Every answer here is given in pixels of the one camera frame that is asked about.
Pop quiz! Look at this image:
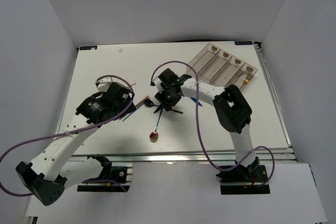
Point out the blue knife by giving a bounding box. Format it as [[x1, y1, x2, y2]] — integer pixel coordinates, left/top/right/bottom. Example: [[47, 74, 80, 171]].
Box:
[[190, 98, 203, 107]]

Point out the blue-handled rainbow spoon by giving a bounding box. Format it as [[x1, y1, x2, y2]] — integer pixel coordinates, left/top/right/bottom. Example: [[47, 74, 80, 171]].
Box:
[[149, 109, 163, 140]]

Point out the gold fork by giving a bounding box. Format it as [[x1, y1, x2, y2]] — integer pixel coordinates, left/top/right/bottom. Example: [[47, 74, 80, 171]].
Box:
[[233, 72, 254, 89]]

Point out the black knife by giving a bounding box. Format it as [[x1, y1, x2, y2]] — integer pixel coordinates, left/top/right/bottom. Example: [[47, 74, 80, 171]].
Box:
[[153, 105, 163, 114]]

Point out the black spoon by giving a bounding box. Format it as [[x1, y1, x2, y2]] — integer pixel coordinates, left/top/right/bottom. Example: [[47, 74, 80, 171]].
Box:
[[144, 99, 155, 108]]

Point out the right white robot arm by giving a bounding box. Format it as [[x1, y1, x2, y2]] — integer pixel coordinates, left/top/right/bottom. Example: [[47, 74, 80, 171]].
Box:
[[151, 68, 259, 182]]

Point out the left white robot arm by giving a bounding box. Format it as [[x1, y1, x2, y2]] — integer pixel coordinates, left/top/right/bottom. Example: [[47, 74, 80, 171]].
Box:
[[16, 82, 135, 206]]

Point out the clear four-compartment organizer tray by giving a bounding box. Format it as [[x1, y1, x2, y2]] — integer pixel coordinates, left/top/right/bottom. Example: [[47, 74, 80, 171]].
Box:
[[186, 42, 258, 87]]

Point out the left blue corner label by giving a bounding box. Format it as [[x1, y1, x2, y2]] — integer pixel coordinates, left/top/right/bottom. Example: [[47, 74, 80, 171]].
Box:
[[79, 45, 98, 50]]

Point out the blue corner label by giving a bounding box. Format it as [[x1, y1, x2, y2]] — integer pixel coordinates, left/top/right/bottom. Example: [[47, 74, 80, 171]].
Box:
[[234, 41, 253, 46], [79, 45, 98, 50]]

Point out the right blue corner label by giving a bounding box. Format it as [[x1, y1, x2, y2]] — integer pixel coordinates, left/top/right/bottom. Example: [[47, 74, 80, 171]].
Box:
[[234, 41, 253, 46]]

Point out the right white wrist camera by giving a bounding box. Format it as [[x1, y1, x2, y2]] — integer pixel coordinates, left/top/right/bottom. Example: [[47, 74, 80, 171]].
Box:
[[150, 77, 163, 92]]

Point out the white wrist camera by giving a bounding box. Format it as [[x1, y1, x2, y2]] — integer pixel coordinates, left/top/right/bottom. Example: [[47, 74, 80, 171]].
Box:
[[95, 77, 113, 92], [150, 77, 163, 92]]

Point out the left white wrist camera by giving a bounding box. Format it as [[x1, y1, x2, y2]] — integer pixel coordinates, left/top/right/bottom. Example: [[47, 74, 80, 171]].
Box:
[[95, 77, 113, 92]]

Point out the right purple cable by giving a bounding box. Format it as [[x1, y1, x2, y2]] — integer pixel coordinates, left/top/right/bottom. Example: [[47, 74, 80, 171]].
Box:
[[151, 60, 276, 189]]

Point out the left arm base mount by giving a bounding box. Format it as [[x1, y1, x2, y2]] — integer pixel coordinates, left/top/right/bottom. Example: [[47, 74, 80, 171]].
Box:
[[77, 154, 132, 193]]

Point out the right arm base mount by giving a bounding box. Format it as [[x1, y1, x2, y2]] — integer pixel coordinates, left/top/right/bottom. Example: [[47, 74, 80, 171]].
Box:
[[216, 165, 270, 195]]

